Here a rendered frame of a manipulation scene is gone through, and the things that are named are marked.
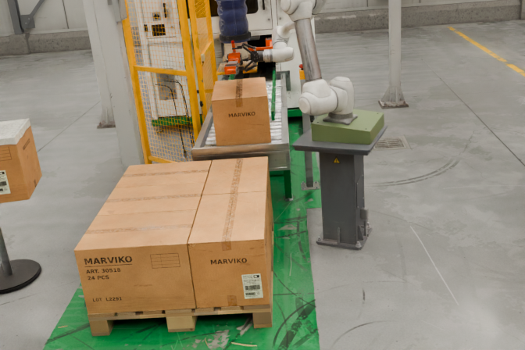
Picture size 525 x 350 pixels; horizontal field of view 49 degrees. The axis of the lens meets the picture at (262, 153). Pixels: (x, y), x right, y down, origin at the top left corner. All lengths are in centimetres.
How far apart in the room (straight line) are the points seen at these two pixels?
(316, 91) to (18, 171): 183
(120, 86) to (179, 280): 219
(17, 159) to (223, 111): 139
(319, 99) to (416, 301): 129
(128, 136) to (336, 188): 199
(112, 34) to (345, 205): 231
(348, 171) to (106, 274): 161
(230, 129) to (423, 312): 181
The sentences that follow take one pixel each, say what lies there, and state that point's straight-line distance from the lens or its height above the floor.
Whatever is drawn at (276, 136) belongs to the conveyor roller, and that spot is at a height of 53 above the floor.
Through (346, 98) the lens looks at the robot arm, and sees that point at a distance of 362.
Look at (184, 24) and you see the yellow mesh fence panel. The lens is 474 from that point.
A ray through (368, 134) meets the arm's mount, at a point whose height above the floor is 81.
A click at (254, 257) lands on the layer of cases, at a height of 44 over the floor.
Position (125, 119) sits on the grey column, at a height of 67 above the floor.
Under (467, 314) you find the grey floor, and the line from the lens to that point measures 341.
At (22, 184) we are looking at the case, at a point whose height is 72.
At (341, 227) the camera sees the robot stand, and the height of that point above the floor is 13.
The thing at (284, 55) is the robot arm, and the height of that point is 123.
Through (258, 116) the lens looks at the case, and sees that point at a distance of 411.
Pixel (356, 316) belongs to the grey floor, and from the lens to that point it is 333.
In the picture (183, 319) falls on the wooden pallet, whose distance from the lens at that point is 329.
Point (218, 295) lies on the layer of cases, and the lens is 318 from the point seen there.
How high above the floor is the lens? 198
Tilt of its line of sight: 20 degrees down
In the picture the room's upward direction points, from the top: 5 degrees counter-clockwise
